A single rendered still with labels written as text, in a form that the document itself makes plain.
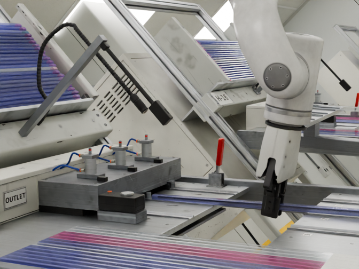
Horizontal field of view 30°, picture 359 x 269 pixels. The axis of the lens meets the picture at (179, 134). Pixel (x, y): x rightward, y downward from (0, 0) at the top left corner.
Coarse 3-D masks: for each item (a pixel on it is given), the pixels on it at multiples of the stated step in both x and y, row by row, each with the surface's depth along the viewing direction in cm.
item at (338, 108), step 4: (316, 104) 181; (320, 104) 181; (328, 108) 179; (332, 108) 178; (336, 108) 178; (340, 108) 177; (344, 108) 177; (348, 108) 176; (352, 108) 176; (356, 108) 175
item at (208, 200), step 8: (168, 200) 133; (176, 200) 132; (184, 200) 131; (192, 200) 131; (200, 200) 130; (208, 200) 129; (216, 200) 128; (224, 200) 128; (232, 200) 127; (240, 200) 127; (256, 208) 125; (280, 208) 123; (288, 208) 122; (296, 208) 121; (304, 208) 121; (312, 208) 120; (320, 208) 119; (328, 208) 119; (336, 208) 118; (344, 208) 118; (352, 208) 118
